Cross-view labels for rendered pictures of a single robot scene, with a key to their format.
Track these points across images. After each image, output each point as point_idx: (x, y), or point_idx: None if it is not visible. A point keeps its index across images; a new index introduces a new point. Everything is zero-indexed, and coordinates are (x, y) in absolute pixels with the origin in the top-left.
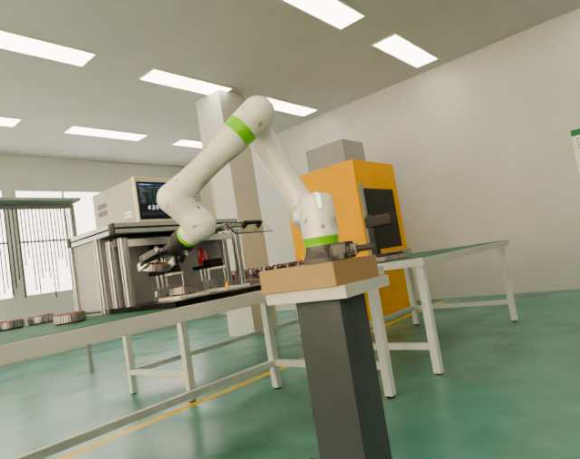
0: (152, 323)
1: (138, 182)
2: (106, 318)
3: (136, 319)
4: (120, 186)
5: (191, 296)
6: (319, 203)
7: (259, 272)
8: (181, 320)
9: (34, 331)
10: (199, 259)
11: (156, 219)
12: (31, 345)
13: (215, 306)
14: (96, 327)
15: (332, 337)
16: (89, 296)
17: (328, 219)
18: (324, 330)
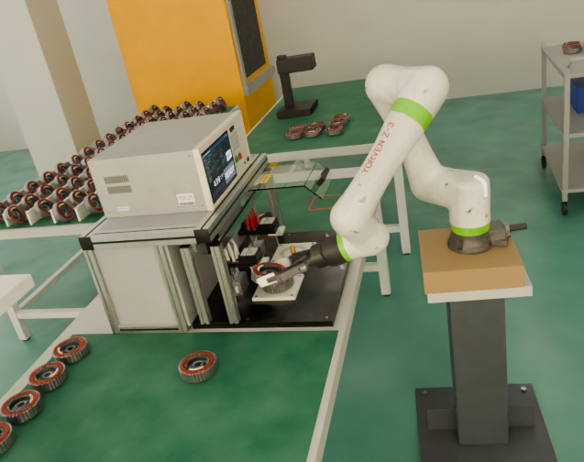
0: (341, 361)
1: (203, 154)
2: (258, 359)
3: (337, 367)
4: (164, 157)
5: (298, 290)
6: (485, 192)
7: (424, 273)
8: (347, 340)
9: (218, 413)
10: (247, 221)
11: (221, 196)
12: (318, 457)
13: (353, 306)
14: (330, 399)
15: (490, 320)
16: (142, 309)
17: (490, 205)
18: (481, 314)
